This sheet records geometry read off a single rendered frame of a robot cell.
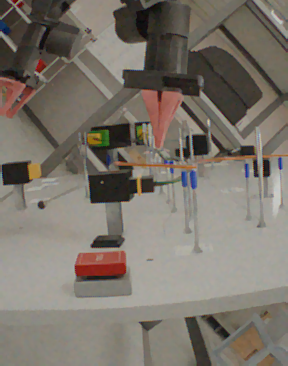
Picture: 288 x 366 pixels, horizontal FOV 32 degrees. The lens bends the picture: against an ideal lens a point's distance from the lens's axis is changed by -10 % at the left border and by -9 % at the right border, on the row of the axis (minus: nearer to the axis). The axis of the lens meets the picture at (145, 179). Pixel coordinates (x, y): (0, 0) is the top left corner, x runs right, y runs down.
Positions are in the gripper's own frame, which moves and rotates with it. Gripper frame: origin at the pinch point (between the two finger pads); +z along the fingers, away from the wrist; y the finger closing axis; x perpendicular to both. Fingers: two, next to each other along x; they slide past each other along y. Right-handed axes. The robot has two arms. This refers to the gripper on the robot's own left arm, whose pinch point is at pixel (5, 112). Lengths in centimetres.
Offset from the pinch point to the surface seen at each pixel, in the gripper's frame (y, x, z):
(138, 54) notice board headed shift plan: 723, 97, -168
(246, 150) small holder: 45, -52, -12
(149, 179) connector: -24.7, -34.1, 3.0
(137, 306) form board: -53, -39, 14
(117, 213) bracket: -23.5, -31.3, 8.9
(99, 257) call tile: -47, -33, 11
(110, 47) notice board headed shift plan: 723, 146, -167
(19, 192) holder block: 2.9, -7.9, 14.7
